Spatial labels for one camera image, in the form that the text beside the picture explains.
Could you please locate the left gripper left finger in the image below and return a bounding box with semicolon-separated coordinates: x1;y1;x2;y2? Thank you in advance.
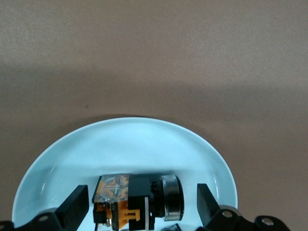
0;184;89;231

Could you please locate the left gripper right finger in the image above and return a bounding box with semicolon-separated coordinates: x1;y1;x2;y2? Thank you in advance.
196;183;293;231

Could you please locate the orange push button switch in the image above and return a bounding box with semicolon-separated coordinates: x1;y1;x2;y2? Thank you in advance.
92;173;185;231

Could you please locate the light blue round plate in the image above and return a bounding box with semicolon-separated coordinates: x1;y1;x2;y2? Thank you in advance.
11;117;238;231

